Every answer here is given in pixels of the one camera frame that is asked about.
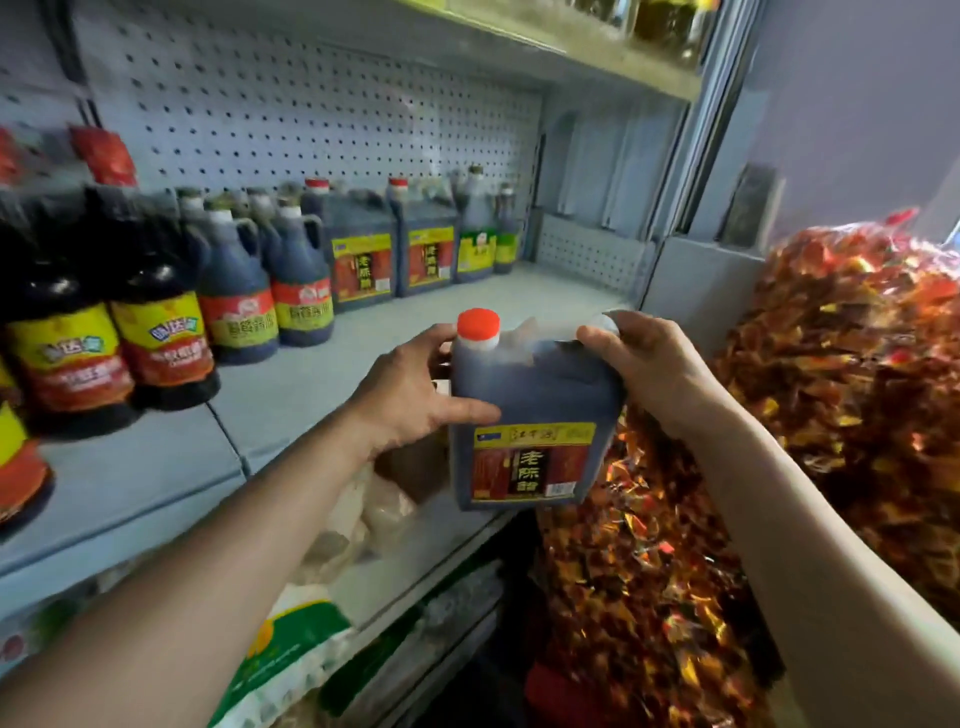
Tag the person's right hand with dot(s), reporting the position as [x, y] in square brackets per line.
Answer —
[664, 375]

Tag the person's left hand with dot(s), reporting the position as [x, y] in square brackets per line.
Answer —
[397, 397]

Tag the person's right thumb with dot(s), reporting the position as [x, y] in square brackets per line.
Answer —
[600, 343]

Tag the person's left thumb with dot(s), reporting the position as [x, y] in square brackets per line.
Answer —
[465, 412]

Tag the square dark vinegar jug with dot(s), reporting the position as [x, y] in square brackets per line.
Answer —
[536, 405]
[360, 259]
[427, 251]

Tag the person's left forearm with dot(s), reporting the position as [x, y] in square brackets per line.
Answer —
[195, 570]

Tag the person's right forearm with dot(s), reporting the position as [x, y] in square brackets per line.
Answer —
[817, 570]

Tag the perforated grey shelf divider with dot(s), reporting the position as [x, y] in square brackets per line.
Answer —
[592, 251]

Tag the green-label dark bottle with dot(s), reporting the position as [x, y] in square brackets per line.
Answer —
[508, 240]
[475, 240]

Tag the beige plastic bag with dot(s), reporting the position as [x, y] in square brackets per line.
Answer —
[360, 517]

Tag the green and clear food package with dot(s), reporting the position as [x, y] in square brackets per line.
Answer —
[420, 637]

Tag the clear bag of red-gold candies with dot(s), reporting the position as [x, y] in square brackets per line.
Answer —
[862, 390]
[637, 585]

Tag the white and green rice sack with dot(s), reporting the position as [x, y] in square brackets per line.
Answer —
[289, 652]

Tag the grey metal overhead shelf board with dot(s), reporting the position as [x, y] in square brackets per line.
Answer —
[540, 37]

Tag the red-capped dark sauce bottle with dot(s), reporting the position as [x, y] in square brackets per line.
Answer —
[161, 322]
[64, 352]
[19, 465]

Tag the oil bottles with yellow liquid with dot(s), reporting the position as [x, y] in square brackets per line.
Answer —
[671, 26]

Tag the grey pegboard back panel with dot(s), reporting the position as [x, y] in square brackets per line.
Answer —
[322, 112]

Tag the dark wall-mounted box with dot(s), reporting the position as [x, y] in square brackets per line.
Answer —
[750, 206]

